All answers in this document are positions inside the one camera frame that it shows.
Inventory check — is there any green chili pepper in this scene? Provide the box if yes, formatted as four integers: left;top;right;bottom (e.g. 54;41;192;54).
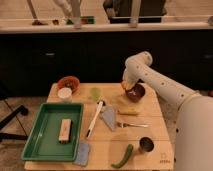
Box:
111;144;134;169

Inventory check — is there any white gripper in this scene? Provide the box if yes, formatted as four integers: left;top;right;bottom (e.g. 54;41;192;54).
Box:
122;69;138;86

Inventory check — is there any white cup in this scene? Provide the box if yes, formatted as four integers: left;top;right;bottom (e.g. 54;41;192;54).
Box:
57;88;72;101

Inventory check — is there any white handled knife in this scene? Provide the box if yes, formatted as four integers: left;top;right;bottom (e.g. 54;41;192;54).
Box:
86;100;116;138

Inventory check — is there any metal cup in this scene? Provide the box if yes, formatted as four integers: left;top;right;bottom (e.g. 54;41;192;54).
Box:
139;137;154;154

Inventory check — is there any green box on counter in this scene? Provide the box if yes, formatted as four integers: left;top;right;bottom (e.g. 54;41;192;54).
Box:
66;15;96;26

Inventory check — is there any dark purple bowl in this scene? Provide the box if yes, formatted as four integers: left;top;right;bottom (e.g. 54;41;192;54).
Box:
125;84;145;103

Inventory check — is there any wooden block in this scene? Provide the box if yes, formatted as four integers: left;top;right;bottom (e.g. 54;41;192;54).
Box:
59;119;72;143

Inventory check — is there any blue sponge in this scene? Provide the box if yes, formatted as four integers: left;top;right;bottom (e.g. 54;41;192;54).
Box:
74;142;90;166

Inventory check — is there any orange bowl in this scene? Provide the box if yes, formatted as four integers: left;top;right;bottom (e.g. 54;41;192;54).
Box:
57;76;80;92

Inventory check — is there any yellow banana toy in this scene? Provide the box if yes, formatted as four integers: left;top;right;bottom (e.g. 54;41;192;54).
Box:
118;108;139;116

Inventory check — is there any black chair base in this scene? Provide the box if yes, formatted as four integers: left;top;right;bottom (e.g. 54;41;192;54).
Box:
0;104;30;142

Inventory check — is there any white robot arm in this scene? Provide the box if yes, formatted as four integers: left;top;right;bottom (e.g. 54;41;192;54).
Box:
122;51;213;171

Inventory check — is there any silver fork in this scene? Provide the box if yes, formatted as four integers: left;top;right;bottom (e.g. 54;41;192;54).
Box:
116;122;148;128

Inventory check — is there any green plastic tray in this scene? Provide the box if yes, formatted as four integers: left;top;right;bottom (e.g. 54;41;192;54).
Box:
22;103;84;162

